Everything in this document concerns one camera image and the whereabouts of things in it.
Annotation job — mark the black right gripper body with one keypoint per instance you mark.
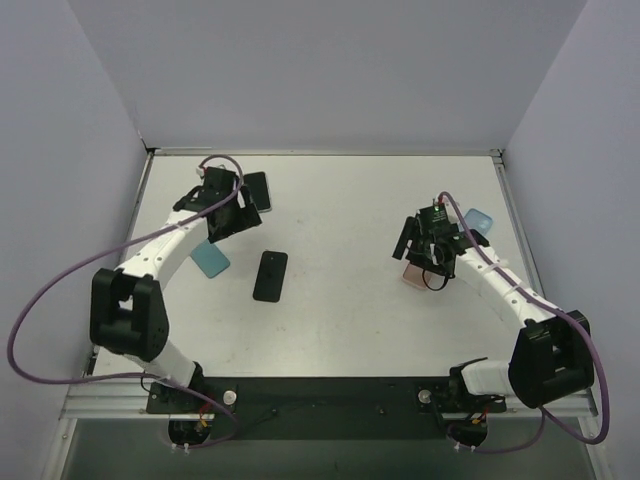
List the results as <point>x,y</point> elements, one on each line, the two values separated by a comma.
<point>430,257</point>

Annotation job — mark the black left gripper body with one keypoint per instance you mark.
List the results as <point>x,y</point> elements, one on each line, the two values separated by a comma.
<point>240,216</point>

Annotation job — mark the phone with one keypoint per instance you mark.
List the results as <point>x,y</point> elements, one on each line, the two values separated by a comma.
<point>258,185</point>
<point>416,277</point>

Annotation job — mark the light blue phone case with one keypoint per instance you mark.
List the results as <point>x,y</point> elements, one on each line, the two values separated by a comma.
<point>479,221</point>

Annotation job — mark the teal smartphone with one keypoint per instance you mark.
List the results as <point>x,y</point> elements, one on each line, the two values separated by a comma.
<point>210,259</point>

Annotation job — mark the black smartphone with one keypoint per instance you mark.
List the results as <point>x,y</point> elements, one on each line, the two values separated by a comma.
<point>270,277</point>

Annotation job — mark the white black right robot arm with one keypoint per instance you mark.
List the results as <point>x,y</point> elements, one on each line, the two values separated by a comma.
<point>550,359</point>

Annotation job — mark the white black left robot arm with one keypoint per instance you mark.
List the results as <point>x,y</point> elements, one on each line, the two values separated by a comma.
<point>128,315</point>

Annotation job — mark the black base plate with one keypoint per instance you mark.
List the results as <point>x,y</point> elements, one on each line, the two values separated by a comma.
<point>394,408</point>

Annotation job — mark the aluminium front rail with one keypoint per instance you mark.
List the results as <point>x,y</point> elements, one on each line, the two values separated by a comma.
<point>127,400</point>

